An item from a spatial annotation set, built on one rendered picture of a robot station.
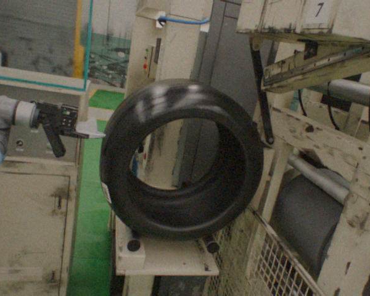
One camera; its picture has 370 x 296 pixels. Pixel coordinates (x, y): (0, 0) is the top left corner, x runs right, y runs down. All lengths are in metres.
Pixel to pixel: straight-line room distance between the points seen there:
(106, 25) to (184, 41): 8.67
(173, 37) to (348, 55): 0.64
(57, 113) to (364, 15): 0.83
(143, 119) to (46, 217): 1.02
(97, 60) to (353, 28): 9.37
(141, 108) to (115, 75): 9.03
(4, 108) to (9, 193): 0.80
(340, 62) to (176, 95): 0.46
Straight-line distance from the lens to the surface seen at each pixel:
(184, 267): 1.26
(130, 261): 1.18
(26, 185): 1.77
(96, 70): 10.03
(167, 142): 1.38
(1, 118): 1.08
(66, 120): 1.06
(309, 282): 1.05
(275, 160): 1.53
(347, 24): 0.84
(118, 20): 10.00
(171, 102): 0.96
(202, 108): 0.98
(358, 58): 0.95
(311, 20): 0.89
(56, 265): 2.00
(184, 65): 1.33
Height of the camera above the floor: 1.56
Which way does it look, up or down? 17 degrees down
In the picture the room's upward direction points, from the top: 11 degrees clockwise
